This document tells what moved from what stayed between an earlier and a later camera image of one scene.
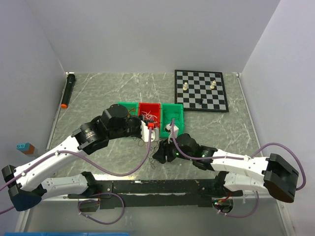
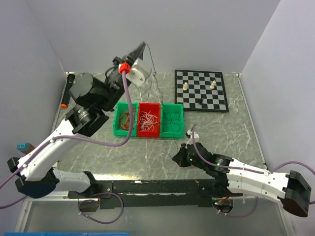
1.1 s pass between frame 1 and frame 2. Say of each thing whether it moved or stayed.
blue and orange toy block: stayed
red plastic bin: stayed
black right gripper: moved
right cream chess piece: stayed
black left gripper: moved
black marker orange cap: stayed
